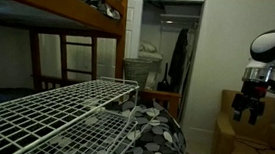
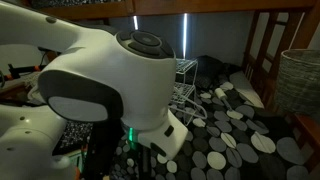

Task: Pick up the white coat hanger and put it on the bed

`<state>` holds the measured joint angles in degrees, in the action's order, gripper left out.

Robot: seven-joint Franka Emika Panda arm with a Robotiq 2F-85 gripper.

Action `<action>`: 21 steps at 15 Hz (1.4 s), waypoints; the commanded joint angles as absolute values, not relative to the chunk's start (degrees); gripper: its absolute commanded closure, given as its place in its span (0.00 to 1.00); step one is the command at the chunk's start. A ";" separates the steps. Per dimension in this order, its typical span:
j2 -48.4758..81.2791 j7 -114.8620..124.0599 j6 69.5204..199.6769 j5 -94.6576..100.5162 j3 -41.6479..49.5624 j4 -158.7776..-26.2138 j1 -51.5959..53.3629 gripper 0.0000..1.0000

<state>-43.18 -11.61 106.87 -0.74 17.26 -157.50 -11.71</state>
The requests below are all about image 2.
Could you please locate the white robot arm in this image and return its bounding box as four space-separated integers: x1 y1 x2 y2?
0 1 188 180

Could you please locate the white wire shelf rack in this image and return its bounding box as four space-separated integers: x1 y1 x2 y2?
171 59 198 104

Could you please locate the white lint roller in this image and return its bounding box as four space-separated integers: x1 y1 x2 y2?
215 88 232 110

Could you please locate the woven grey laundry basket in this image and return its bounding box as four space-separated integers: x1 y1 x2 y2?
275 49 320 122

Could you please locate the wooden crate with green light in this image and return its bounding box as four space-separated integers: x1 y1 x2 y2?
55 149 86 180

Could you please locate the wooden bunk bed frame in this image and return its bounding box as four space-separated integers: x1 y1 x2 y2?
19 0 320 171

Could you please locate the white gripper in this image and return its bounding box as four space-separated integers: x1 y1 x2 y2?
128 111 188 160

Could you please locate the black spotted bed duvet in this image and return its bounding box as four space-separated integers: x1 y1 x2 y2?
53 71 320 180

